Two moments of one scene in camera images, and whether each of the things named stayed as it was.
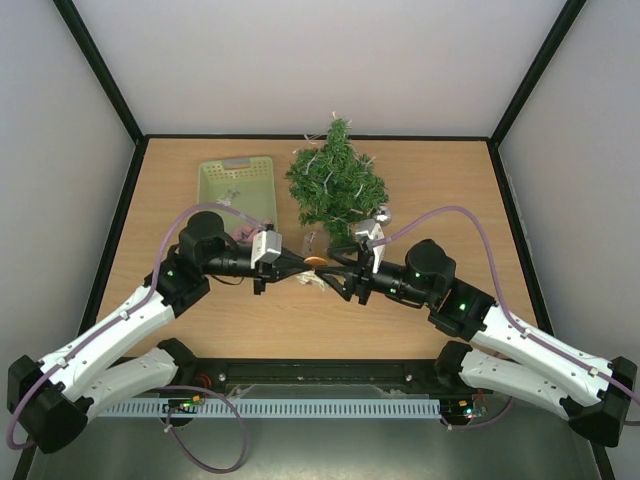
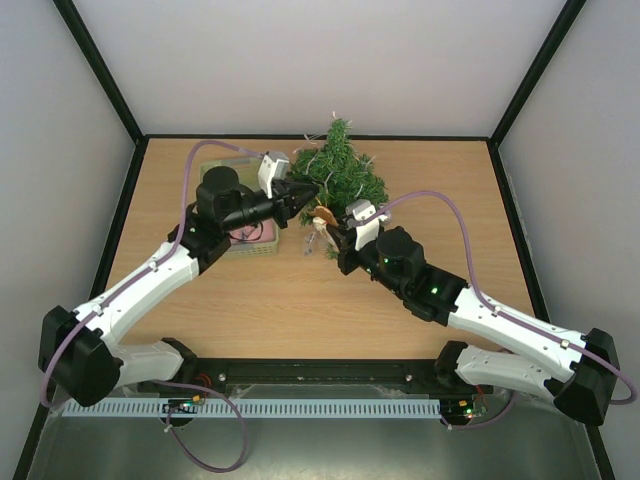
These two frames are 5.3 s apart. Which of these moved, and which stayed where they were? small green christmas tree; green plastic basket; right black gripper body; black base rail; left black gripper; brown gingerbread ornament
Moved: green plastic basket; brown gingerbread ornament; left black gripper; right black gripper body
Stayed: small green christmas tree; black base rail
